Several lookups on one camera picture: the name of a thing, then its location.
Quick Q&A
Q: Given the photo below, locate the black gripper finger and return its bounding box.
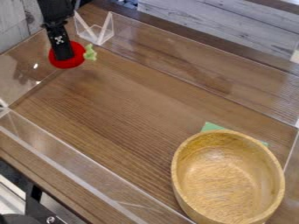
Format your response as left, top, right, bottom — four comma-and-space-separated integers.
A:
44, 25, 74, 60

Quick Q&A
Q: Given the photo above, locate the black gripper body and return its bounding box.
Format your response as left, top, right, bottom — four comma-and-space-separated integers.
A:
38, 0, 75, 27

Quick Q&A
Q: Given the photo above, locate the red plush tomato toy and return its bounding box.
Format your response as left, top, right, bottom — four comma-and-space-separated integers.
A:
48, 41, 98, 69

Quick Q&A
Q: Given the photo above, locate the green cloth piece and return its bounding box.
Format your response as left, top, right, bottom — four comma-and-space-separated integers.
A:
201, 121, 270, 147

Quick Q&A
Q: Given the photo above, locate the wooden oval bowl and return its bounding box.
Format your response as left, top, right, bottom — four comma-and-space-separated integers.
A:
171, 129, 286, 224

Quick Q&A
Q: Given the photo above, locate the clear acrylic corner bracket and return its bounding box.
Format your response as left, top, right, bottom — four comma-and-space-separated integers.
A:
74, 12, 115, 46

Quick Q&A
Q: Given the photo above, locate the clear acrylic tray wall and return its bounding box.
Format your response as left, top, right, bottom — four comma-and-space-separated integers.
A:
0, 6, 299, 224

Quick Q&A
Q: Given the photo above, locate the black metal table mount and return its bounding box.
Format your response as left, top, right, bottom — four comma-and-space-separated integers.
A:
24, 184, 68, 224

